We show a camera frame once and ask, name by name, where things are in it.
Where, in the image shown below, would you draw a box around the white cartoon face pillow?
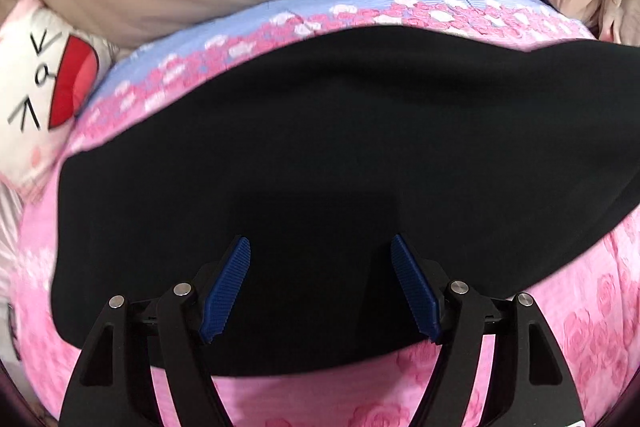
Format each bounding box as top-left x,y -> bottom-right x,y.
0,0 -> 117,202

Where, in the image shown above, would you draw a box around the black fleece-lined pants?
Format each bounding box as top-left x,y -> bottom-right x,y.
51,26 -> 639,376

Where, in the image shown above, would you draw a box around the pale floral blanket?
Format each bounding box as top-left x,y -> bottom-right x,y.
599,0 -> 640,46

